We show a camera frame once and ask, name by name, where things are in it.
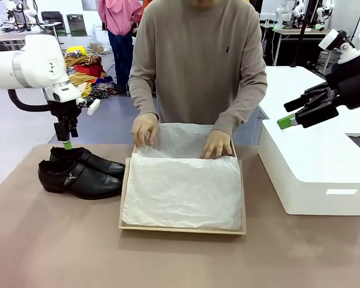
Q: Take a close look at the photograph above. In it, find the white shoe box lid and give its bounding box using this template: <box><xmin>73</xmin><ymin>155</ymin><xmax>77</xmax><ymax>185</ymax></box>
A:
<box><xmin>257</xmin><ymin>119</ymin><xmax>360</xmax><ymax>216</ymax></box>

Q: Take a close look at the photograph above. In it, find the white table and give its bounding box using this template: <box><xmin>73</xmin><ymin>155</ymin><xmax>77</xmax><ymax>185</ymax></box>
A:
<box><xmin>259</xmin><ymin>65</ymin><xmax>360</xmax><ymax>136</ymax></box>

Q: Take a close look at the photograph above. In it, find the brown background work table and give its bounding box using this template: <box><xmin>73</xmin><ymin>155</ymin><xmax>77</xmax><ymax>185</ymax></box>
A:
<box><xmin>271</xmin><ymin>28</ymin><xmax>331</xmax><ymax>67</ymax></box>

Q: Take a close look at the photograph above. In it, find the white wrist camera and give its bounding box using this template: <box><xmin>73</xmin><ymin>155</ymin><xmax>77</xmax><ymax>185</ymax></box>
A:
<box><xmin>86</xmin><ymin>98</ymin><xmax>101</xmax><ymax>116</ymax></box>
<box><xmin>317</xmin><ymin>28</ymin><xmax>353</xmax><ymax>51</ymax></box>

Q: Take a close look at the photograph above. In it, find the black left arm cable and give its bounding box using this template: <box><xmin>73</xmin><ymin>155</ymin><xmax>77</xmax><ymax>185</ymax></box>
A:
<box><xmin>7</xmin><ymin>88</ymin><xmax>54</xmax><ymax>113</ymax></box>

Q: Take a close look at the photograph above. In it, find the brown office chair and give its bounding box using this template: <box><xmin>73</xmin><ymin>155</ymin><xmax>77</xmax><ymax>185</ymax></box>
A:
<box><xmin>66</xmin><ymin>14</ymin><xmax>88</xmax><ymax>38</ymax></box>

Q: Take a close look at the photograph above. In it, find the black leather buckle shoe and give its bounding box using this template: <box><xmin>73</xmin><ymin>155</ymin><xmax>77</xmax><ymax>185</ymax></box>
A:
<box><xmin>37</xmin><ymin>160</ymin><xmax>123</xmax><ymax>200</ymax></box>
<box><xmin>49</xmin><ymin>146</ymin><xmax>126</xmax><ymax>180</ymax></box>

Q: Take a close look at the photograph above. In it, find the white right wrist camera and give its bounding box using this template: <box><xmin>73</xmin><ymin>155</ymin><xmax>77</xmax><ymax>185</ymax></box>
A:
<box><xmin>317</xmin><ymin>28</ymin><xmax>353</xmax><ymax>51</ymax></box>

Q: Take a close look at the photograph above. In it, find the colourful clothes pile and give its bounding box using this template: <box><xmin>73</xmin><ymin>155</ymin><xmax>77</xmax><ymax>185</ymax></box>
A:
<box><xmin>64</xmin><ymin>44</ymin><xmax>119</xmax><ymax>100</ymax></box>

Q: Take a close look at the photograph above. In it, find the person's right forearm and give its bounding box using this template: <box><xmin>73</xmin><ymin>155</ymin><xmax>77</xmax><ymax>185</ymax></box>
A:
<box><xmin>128</xmin><ymin>68</ymin><xmax>160</xmax><ymax>116</ymax></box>

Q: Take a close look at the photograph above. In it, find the person's left forearm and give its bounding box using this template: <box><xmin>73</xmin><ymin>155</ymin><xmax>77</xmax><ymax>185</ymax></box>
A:
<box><xmin>214</xmin><ymin>86</ymin><xmax>268</xmax><ymax>136</ymax></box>

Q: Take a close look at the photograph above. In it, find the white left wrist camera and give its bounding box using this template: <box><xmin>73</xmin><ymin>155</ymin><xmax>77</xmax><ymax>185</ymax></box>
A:
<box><xmin>86</xmin><ymin>98</ymin><xmax>101</xmax><ymax>116</ymax></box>

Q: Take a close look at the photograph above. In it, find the black office chair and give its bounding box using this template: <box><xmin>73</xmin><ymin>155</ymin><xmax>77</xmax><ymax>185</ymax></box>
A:
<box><xmin>41</xmin><ymin>11</ymin><xmax>65</xmax><ymax>37</ymax></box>

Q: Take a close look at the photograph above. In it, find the person in beige sweater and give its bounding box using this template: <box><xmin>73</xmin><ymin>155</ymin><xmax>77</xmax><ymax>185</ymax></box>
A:
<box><xmin>128</xmin><ymin>0</ymin><xmax>268</xmax><ymax>136</ymax></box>

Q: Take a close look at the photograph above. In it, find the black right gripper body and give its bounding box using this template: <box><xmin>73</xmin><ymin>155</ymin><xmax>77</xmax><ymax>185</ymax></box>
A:
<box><xmin>325</xmin><ymin>53</ymin><xmax>360</xmax><ymax>110</ymax></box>

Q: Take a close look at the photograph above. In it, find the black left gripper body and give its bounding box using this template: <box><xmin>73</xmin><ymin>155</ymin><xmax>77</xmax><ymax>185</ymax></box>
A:
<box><xmin>49</xmin><ymin>100</ymin><xmax>83</xmax><ymax>124</ymax></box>

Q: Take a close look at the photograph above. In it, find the person in pink top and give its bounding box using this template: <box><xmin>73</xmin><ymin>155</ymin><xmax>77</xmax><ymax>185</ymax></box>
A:
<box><xmin>97</xmin><ymin>0</ymin><xmax>144</xmax><ymax>96</ymax></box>

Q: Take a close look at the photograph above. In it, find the white tissue paper sheet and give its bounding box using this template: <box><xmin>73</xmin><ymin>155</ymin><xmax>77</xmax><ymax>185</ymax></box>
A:
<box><xmin>122</xmin><ymin>122</ymin><xmax>243</xmax><ymax>232</ymax></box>

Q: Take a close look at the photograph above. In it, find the cardboard shoe box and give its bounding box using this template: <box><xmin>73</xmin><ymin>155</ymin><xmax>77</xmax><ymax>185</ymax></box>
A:
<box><xmin>119</xmin><ymin>140</ymin><xmax>247</xmax><ymax>236</ymax></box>

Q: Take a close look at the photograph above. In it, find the person's right hand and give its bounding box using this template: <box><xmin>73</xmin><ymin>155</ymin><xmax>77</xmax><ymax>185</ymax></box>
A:
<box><xmin>131</xmin><ymin>113</ymin><xmax>160</xmax><ymax>148</ymax></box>

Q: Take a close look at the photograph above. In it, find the black tripod stand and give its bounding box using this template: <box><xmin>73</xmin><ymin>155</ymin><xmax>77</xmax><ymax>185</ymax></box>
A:
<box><xmin>290</xmin><ymin>0</ymin><xmax>312</xmax><ymax>68</ymax></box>

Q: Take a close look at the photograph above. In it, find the person's left hand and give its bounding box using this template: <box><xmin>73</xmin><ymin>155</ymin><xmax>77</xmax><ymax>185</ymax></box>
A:
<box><xmin>200</xmin><ymin>129</ymin><xmax>233</xmax><ymax>160</ymax></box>

